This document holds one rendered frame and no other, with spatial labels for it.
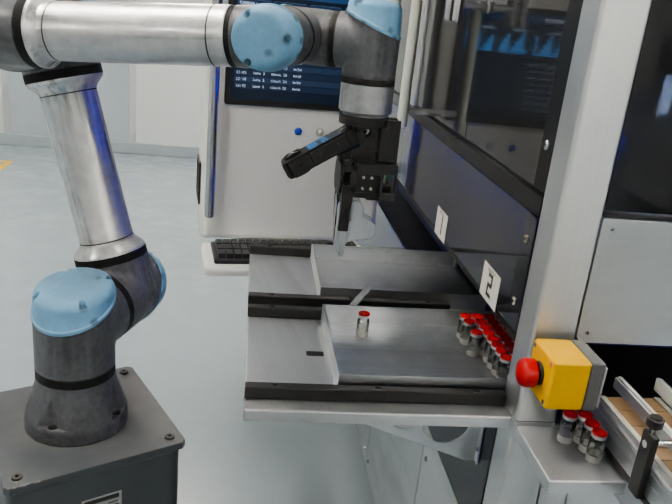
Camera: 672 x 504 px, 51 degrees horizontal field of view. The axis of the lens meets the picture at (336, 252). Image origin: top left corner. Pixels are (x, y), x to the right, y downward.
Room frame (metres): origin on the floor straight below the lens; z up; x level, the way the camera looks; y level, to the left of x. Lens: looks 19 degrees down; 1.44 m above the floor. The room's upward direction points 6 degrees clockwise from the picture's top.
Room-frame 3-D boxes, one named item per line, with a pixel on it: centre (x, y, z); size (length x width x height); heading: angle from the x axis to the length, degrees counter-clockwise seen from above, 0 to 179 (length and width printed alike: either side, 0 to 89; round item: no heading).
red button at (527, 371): (0.86, -0.28, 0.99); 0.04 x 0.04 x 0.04; 8
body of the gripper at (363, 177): (1.00, -0.03, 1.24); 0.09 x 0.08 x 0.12; 98
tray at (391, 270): (1.43, -0.13, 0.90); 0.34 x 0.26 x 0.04; 98
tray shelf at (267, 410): (1.25, -0.08, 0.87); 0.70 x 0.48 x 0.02; 8
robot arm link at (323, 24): (1.01, 0.08, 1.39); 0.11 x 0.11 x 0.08; 79
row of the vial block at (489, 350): (1.11, -0.28, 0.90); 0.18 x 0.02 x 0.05; 8
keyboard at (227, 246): (1.75, 0.12, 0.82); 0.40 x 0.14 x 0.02; 105
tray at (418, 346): (1.10, -0.17, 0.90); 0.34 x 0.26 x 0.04; 98
